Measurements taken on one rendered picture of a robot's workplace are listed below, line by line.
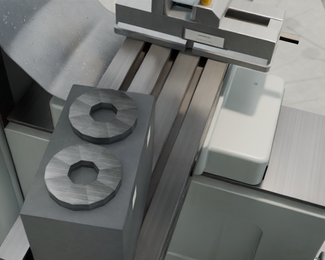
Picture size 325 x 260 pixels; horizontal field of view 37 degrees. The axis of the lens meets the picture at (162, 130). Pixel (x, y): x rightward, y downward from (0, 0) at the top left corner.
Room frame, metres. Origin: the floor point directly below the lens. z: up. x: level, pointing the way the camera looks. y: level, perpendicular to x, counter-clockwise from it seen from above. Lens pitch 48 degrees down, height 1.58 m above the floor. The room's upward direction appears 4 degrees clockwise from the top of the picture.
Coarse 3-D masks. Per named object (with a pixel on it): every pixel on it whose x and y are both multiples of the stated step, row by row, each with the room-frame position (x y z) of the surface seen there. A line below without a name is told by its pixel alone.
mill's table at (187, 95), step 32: (128, 64) 0.77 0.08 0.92; (160, 64) 0.78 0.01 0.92; (192, 64) 0.79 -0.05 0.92; (224, 64) 0.79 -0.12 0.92; (160, 96) 0.69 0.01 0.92; (192, 96) 0.69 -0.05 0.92; (160, 128) 0.60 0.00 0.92; (192, 128) 0.61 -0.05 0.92; (160, 160) 0.55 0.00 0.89; (192, 160) 0.53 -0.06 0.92; (160, 192) 0.46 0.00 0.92; (160, 224) 0.40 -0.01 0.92; (0, 256) 0.33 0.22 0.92; (32, 256) 0.35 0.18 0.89; (160, 256) 0.36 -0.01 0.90
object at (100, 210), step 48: (96, 96) 0.47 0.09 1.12; (144, 96) 0.49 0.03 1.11; (48, 144) 0.39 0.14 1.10; (96, 144) 0.40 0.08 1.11; (144, 144) 0.41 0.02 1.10; (48, 192) 0.32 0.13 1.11; (96, 192) 0.32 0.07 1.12; (144, 192) 0.42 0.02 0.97; (48, 240) 0.29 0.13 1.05; (96, 240) 0.28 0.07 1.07
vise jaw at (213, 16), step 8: (200, 0) 0.86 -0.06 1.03; (216, 0) 0.86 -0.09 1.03; (224, 0) 0.88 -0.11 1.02; (192, 8) 0.84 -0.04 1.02; (200, 8) 0.83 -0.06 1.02; (208, 8) 0.83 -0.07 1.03; (216, 8) 0.84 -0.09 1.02; (224, 8) 0.86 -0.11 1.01; (192, 16) 0.84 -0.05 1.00; (200, 16) 0.83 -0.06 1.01; (208, 16) 0.83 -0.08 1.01; (216, 16) 0.82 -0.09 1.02; (208, 24) 0.83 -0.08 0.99; (216, 24) 0.82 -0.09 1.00
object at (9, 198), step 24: (0, 48) 0.83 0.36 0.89; (0, 72) 0.81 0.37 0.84; (24, 72) 0.90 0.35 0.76; (0, 96) 0.79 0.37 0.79; (0, 120) 0.77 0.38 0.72; (0, 144) 0.76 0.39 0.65; (0, 168) 0.74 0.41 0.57; (0, 192) 0.73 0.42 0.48; (0, 216) 0.73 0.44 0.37; (0, 240) 0.72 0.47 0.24
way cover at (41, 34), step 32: (0, 0) 0.82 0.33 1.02; (32, 0) 0.89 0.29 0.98; (64, 0) 0.97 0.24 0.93; (96, 0) 1.04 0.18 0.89; (0, 32) 0.77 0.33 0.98; (32, 32) 0.83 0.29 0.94; (64, 32) 0.89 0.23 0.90; (96, 32) 0.94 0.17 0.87; (32, 64) 0.76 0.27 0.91; (64, 64) 0.81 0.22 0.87; (96, 64) 0.84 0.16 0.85; (64, 96) 0.73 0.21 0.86
